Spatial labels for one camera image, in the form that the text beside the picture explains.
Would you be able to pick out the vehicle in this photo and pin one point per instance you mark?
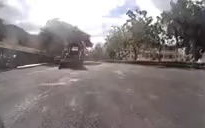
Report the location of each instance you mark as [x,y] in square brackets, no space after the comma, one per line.
[72,57]

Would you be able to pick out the grey asphalt road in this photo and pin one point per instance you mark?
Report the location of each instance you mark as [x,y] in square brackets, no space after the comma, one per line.
[116,96]

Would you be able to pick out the large round tree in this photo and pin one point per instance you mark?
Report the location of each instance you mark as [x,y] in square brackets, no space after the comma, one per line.
[61,35]

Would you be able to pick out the low kerb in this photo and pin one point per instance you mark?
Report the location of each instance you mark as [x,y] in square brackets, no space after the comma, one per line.
[156,63]

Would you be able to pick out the pale building behind trees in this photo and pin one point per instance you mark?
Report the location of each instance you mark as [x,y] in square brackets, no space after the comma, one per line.
[163,53]

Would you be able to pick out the row of trees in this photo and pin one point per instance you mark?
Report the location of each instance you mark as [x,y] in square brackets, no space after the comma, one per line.
[176,30]

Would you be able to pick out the long grey wall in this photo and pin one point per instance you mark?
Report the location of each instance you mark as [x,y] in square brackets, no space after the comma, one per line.
[13,56]

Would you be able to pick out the trees behind wall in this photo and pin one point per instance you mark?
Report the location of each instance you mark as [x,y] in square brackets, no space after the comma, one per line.
[3,33]

